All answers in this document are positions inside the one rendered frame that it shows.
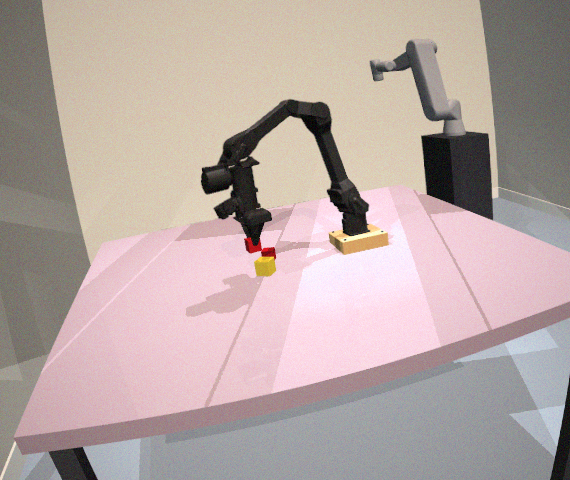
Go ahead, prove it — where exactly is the red cube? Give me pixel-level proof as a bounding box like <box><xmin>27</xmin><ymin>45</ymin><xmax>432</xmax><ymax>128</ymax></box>
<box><xmin>244</xmin><ymin>237</ymin><xmax>262</xmax><ymax>254</ymax></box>
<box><xmin>261</xmin><ymin>247</ymin><xmax>276</xmax><ymax>260</ymax></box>

